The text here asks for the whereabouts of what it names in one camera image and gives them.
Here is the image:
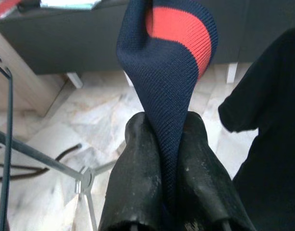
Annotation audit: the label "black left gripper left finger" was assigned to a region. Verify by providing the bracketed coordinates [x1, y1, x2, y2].
[98, 112, 163, 231]

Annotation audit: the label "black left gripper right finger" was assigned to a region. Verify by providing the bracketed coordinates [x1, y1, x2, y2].
[175, 111, 257, 231]

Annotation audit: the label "navy knit shirt red stripe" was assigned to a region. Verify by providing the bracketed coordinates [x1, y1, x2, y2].
[115, 0, 219, 227]

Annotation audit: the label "silver metal clothes rack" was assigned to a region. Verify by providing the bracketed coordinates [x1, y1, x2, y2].
[0, 127, 119, 231]

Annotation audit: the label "black fonemax print T-shirt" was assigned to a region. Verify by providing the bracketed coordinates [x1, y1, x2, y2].
[218, 26, 295, 231]

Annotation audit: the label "black TV cabinet white legs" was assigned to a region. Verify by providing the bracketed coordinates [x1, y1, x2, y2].
[0, 0, 295, 89]

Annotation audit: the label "light wooden sideboard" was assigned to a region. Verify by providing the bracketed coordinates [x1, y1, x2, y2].
[0, 24, 66, 116]

